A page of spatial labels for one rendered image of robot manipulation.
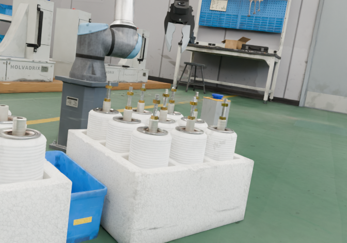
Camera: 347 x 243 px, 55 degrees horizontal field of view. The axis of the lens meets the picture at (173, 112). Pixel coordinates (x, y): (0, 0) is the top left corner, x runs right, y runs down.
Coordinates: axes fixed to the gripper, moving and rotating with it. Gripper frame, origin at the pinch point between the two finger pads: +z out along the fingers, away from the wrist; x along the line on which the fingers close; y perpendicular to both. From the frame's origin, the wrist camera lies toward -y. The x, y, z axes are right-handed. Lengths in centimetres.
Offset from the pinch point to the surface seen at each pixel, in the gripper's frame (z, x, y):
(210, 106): 17.9, -14.9, 4.4
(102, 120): 23.1, 18.1, -18.5
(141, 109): 20.4, 8.3, -7.8
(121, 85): 40, 49, 295
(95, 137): 28.2, 19.6, -18.2
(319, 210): 47, -56, -6
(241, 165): 29.4, -21.2, -23.6
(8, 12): -39, 267, 472
